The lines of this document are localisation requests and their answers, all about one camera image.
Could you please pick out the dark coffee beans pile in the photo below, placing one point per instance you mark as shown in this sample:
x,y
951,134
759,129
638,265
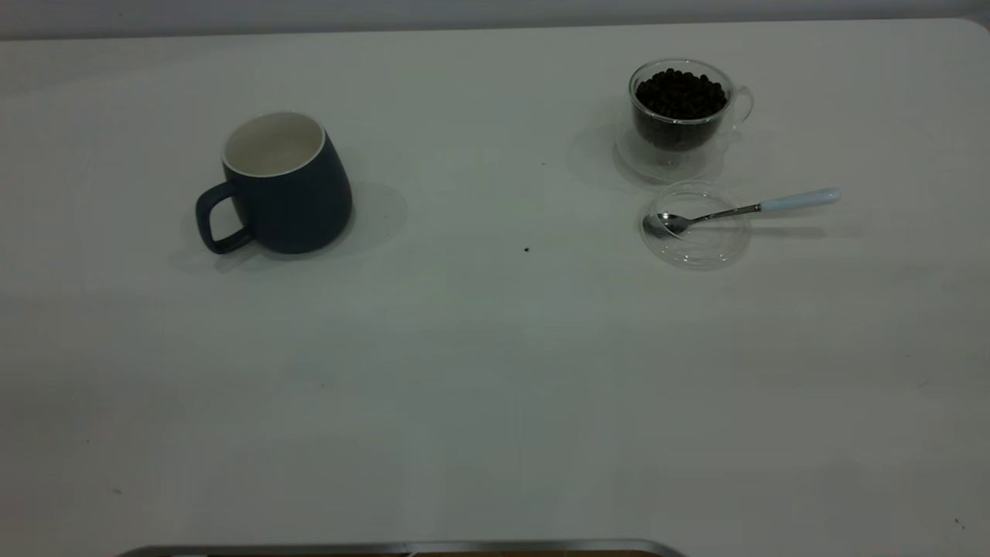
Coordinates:
x,y
681,100

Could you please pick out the clear glass lid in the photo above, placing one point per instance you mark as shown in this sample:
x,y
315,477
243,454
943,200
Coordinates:
x,y
708,247

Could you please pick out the clear glass saucer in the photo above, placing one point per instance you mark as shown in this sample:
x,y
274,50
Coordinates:
x,y
630,158

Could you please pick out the dark grey ceramic mug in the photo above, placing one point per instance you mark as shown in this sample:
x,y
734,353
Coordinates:
x,y
302,201

